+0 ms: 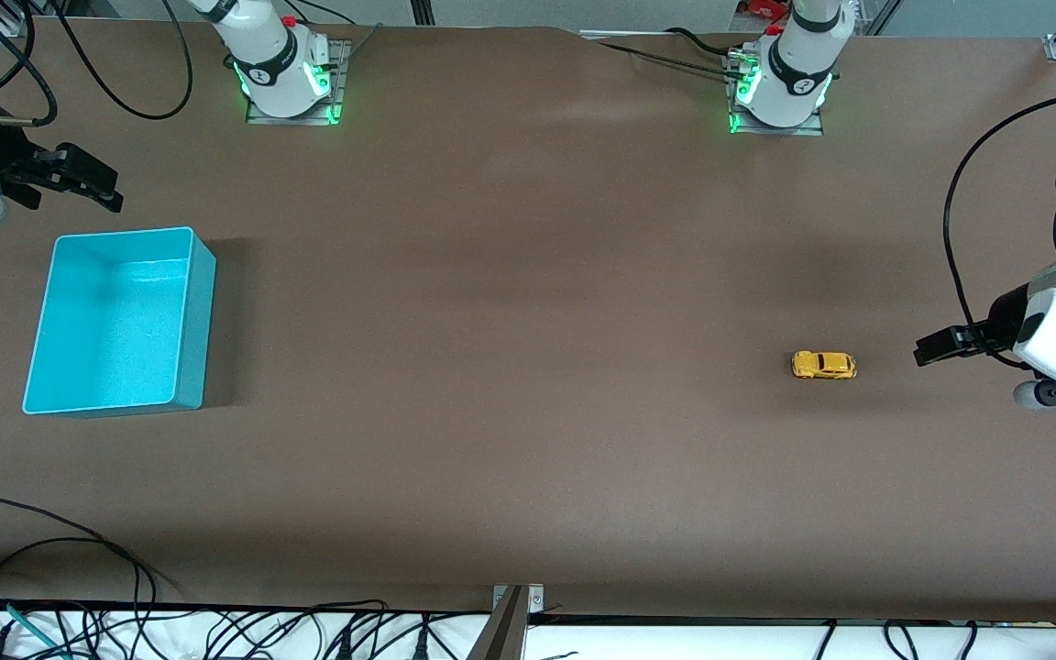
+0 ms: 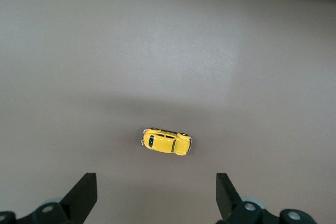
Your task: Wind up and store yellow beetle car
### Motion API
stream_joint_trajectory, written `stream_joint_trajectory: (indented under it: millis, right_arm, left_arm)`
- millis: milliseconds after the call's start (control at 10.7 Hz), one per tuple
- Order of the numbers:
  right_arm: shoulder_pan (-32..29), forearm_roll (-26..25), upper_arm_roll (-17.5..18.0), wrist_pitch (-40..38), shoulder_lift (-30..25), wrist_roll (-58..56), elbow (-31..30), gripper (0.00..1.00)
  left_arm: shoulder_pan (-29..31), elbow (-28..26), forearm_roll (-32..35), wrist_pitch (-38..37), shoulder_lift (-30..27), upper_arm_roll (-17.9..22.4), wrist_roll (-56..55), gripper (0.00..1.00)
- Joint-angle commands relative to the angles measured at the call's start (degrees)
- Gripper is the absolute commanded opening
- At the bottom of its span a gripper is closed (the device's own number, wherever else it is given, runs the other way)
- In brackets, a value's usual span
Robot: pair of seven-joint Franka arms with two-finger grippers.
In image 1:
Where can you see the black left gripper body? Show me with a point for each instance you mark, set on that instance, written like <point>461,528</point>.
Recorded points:
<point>1005,318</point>

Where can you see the yellow beetle toy car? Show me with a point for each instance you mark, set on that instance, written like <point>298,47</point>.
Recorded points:
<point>823,365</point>

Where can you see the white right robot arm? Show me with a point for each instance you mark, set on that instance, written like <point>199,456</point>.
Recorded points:
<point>271,64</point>

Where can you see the teal plastic storage bin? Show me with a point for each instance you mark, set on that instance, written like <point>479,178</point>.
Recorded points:
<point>115,330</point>

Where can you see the red object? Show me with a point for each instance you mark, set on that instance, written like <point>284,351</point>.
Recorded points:
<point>762,8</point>

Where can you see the brown table cover mat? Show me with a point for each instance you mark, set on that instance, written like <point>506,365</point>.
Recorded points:
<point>528,367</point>

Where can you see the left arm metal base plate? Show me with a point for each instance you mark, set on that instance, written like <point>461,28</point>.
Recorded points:
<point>819,124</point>

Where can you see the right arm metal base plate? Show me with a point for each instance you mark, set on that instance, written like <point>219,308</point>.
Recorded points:
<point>340,82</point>

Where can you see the metal table clamp bracket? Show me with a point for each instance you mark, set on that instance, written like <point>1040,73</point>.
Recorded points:
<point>517,600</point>

